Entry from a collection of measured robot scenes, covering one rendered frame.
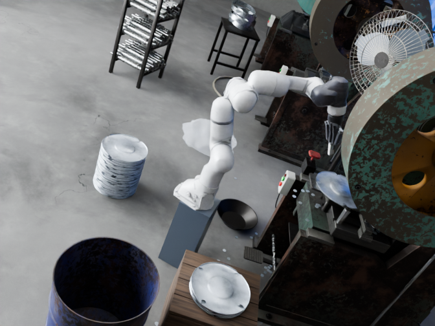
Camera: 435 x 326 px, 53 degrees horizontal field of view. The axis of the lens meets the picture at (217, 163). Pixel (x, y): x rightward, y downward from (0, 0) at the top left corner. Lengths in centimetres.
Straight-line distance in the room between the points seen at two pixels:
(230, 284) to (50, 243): 103
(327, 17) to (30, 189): 229
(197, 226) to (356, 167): 98
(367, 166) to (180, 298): 98
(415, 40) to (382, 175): 126
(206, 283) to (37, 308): 80
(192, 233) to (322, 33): 177
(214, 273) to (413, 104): 115
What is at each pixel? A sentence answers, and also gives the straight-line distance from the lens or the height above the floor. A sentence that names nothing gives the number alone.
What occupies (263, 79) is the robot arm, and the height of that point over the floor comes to 122.
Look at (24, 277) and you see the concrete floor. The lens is 241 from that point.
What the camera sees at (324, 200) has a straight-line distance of 238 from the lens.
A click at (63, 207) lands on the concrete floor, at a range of 277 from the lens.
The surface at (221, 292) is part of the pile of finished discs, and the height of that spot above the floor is 38.
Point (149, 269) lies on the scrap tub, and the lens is 196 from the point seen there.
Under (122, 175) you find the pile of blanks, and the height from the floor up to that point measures 20.
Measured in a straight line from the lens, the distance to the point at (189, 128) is 358.
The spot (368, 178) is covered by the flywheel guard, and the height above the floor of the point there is 115.
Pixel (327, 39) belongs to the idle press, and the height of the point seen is 116.
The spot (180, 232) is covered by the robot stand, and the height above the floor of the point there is 26.
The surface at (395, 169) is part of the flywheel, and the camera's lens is 186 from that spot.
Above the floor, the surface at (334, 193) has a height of 78.
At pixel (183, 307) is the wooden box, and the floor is 35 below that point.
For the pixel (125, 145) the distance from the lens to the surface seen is 282.
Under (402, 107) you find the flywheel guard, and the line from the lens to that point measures 164.
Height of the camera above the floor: 191
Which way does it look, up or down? 33 degrees down
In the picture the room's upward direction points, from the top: 23 degrees clockwise
